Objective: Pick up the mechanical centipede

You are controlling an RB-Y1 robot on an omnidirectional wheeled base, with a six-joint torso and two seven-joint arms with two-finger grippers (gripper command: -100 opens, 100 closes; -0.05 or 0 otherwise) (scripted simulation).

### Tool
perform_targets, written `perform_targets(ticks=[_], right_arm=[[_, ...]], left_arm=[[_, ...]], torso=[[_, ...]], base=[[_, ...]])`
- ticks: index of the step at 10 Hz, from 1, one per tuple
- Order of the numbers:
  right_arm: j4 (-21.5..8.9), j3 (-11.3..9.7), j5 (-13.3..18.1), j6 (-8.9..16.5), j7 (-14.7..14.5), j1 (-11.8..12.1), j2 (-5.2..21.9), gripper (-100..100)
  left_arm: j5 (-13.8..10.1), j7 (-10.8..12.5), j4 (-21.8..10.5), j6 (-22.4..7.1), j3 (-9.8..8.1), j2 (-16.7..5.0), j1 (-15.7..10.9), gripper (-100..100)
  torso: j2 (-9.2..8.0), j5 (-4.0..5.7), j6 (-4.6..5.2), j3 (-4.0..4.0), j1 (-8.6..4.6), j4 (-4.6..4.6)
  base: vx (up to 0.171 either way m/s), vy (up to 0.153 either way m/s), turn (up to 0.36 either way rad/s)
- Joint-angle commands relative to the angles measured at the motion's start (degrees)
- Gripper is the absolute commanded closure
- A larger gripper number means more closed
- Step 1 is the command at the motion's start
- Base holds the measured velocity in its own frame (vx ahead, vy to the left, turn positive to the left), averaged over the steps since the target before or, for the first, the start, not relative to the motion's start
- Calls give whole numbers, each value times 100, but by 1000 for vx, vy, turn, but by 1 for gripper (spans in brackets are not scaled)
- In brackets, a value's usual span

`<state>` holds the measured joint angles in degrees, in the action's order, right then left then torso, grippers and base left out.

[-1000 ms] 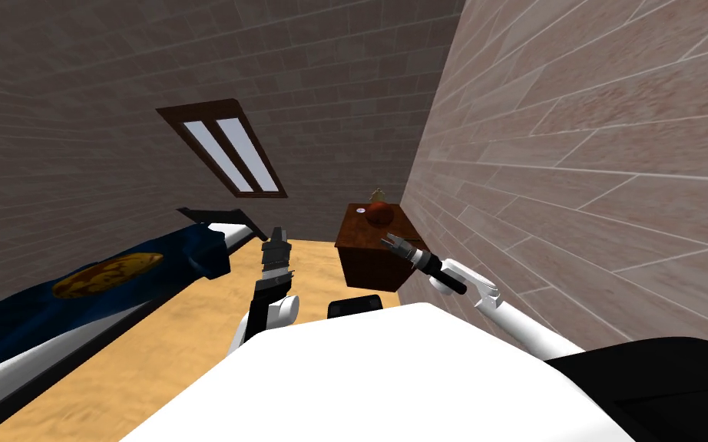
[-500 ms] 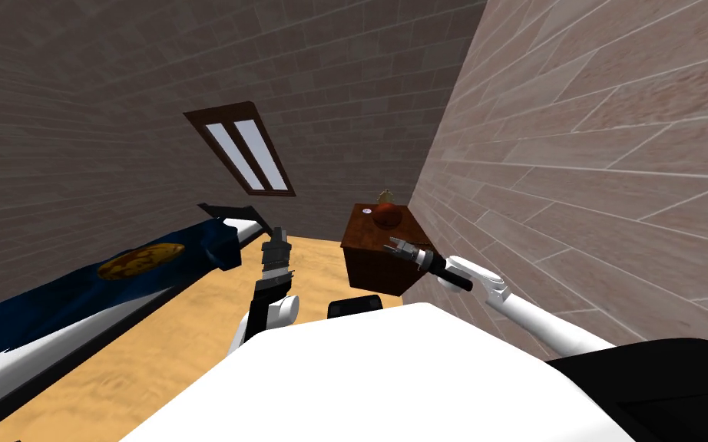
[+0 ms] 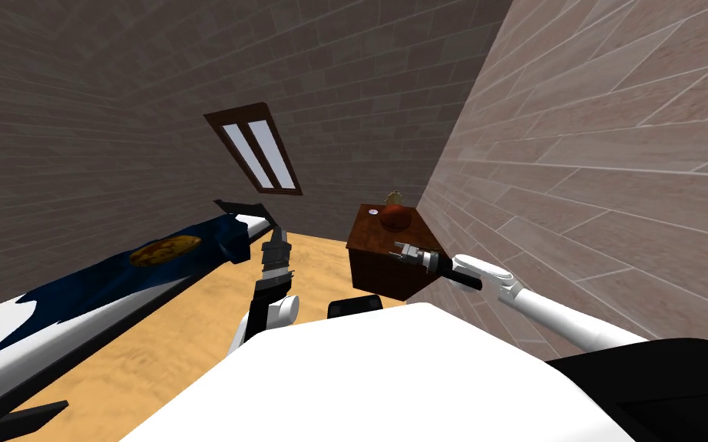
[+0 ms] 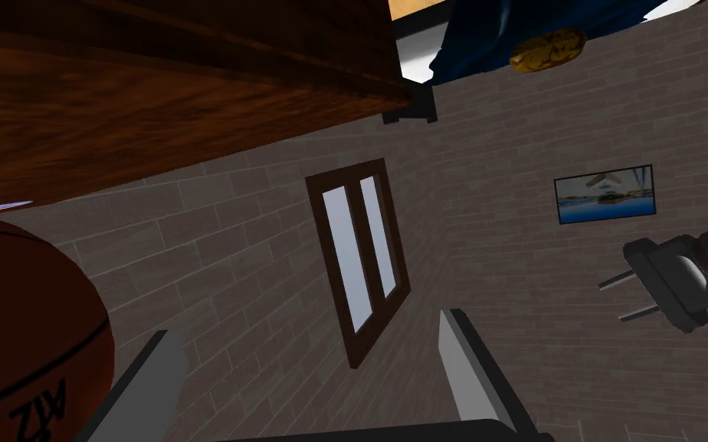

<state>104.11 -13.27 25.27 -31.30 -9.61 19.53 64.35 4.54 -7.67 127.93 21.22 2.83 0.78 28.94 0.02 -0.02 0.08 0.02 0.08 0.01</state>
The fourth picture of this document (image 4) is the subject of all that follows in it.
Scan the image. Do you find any brown framed window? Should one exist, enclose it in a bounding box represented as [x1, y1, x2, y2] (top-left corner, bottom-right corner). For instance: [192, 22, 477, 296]
[304, 157, 412, 370]

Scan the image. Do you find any golden round bread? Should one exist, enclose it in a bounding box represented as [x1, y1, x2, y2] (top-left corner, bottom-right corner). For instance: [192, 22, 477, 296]
[508, 27, 589, 74]

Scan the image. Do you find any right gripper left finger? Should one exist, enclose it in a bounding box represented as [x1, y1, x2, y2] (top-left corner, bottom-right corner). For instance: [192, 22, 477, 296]
[74, 329, 190, 442]

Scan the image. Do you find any dark blue cloth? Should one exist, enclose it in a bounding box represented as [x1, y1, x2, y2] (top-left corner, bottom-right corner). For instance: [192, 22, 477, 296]
[428, 0, 708, 87]

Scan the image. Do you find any blue framed wall picture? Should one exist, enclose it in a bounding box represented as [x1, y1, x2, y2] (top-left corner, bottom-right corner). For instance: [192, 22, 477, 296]
[553, 163, 658, 226]

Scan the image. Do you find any black bracket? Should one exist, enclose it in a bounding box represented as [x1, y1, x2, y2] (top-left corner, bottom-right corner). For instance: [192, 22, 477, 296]
[381, 78, 439, 127]

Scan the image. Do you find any brown basketball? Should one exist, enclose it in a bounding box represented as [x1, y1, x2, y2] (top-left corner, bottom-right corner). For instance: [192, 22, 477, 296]
[0, 210, 115, 442]

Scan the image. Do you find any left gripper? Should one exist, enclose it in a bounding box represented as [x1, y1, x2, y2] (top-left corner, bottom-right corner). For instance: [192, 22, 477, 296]
[597, 236, 708, 335]

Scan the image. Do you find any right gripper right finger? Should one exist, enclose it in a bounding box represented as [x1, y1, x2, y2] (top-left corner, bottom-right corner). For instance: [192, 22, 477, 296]
[438, 308, 540, 434]

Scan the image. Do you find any brown wooden table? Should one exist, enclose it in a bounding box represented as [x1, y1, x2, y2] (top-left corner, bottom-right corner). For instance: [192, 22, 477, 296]
[0, 0, 415, 211]

